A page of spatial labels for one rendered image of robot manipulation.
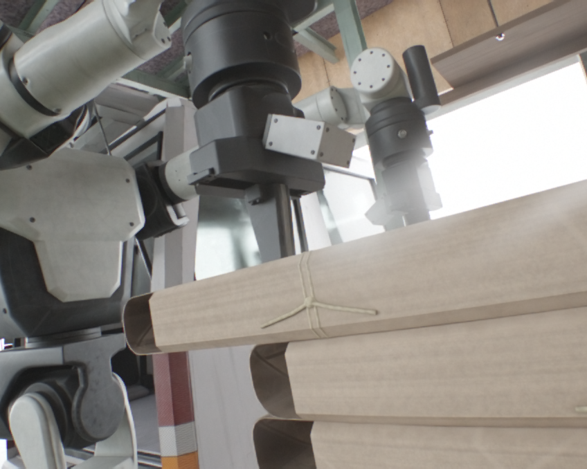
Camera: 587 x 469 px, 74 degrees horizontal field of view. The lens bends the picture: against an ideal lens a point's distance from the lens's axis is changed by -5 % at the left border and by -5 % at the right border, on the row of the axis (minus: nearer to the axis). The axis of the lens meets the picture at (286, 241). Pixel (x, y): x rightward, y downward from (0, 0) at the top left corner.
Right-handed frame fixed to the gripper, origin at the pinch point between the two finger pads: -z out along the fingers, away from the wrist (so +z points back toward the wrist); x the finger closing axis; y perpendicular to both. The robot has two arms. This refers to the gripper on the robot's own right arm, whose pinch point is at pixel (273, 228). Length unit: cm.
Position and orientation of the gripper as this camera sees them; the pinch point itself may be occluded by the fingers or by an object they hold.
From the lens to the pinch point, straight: 30.4
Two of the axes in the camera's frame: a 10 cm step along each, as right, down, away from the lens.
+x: 6.0, -0.1, 8.0
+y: -7.8, 2.2, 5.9
